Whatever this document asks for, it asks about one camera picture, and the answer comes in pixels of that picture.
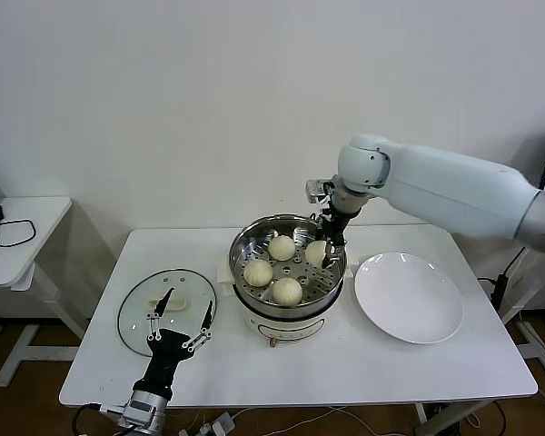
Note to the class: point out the white power strip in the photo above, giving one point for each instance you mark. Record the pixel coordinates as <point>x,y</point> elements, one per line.
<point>220,424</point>

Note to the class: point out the white electric cooker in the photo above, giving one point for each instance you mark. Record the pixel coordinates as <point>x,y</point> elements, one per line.
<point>290,324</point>

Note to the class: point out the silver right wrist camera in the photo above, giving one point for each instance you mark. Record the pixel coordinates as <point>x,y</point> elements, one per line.
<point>318,188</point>

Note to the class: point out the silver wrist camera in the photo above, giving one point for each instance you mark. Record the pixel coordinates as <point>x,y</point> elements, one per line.
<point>318,188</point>
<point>141,404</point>

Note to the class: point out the stainless steel steamer basket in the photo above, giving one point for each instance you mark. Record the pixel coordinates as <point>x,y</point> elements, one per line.
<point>250,243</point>

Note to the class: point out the white work table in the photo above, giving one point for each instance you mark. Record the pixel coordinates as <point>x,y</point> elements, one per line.
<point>300,377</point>

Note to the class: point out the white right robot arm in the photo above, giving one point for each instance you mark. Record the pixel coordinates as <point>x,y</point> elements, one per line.
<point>436,181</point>

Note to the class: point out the white steamed baozi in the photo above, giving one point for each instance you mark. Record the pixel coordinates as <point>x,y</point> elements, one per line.
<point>314,252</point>
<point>281,247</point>
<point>258,272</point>
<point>287,291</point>

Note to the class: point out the white side table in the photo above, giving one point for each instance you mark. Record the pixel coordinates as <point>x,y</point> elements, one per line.
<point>531,295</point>
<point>13,268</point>

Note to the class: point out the round glass pot lid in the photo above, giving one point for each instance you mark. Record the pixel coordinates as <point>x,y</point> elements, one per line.
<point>179,303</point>

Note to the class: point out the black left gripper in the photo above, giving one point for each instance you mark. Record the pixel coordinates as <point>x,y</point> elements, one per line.
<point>165,359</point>

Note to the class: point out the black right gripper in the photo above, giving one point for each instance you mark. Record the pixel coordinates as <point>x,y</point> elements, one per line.
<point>336,227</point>

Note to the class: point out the white round plate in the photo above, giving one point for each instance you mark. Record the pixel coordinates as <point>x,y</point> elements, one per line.
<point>409,295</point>

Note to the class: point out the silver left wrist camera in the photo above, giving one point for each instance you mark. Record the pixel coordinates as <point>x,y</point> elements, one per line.
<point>141,404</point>

